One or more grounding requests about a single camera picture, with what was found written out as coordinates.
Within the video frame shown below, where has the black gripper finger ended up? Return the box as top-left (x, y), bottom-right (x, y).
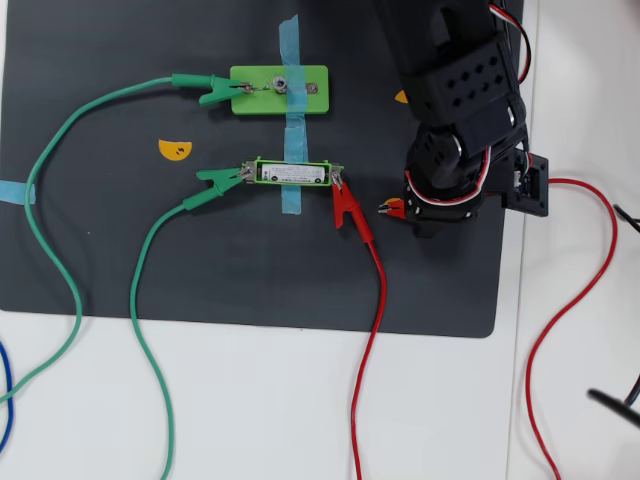
top-left (410, 219), bottom-right (451, 239)

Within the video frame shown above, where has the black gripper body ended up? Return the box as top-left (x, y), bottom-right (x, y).
top-left (402, 122), bottom-right (501, 226)

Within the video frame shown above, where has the red alligator clip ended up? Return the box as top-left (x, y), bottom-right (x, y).
top-left (377, 198), bottom-right (407, 220)
top-left (329, 169), bottom-right (376, 244)

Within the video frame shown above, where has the white AA battery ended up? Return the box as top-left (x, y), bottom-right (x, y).
top-left (260, 162), bottom-right (327, 185)

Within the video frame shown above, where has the green bulb holder board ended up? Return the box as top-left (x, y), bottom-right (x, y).
top-left (229, 64), bottom-right (330, 117)

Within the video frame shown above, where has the green battery holder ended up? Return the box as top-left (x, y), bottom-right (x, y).
top-left (242, 156), bottom-right (346, 189)

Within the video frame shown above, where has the green alligator clip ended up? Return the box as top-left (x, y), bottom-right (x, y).
top-left (182, 166), bottom-right (254, 211)
top-left (171, 73), bottom-right (253, 108)

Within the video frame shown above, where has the dark grey work mat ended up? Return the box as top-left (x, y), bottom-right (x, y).
top-left (0, 0), bottom-right (525, 340)

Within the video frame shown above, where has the black blurry rod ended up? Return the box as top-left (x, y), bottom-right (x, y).
top-left (587, 388), bottom-right (640, 429)

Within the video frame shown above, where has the short blue tape piece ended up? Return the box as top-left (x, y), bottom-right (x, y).
top-left (0, 180), bottom-right (37, 206)

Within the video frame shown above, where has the red white black servo cable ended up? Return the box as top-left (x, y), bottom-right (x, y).
top-left (488, 2), bottom-right (532, 84)
top-left (403, 149), bottom-right (494, 206)

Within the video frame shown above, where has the red wire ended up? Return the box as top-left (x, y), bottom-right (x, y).
top-left (351, 239), bottom-right (387, 480)
top-left (524, 178), bottom-right (620, 480)

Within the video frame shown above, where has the green wire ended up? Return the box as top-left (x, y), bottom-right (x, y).
top-left (0, 76), bottom-right (175, 404)
top-left (129, 202), bottom-right (176, 480)

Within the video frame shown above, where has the blue wire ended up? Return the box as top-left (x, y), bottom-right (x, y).
top-left (0, 341), bottom-right (15, 451)

